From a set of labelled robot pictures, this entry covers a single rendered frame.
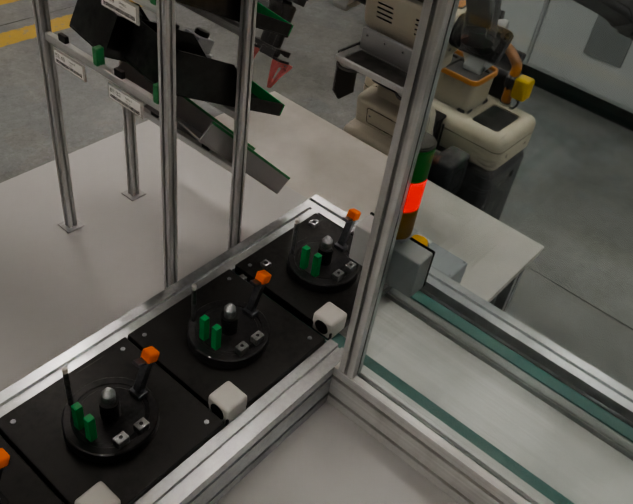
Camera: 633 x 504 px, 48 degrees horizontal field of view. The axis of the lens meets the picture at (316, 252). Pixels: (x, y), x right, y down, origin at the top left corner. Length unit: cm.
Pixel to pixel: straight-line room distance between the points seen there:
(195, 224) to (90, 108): 212
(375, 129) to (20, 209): 102
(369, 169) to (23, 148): 195
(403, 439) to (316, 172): 82
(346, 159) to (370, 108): 27
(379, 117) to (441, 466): 116
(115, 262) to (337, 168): 64
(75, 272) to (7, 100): 233
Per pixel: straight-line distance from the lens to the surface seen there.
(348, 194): 175
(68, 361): 124
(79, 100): 374
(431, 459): 121
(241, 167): 134
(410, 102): 89
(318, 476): 122
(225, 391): 114
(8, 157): 338
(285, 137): 193
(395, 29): 197
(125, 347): 123
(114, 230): 161
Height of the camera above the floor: 191
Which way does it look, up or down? 42 degrees down
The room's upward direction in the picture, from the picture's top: 9 degrees clockwise
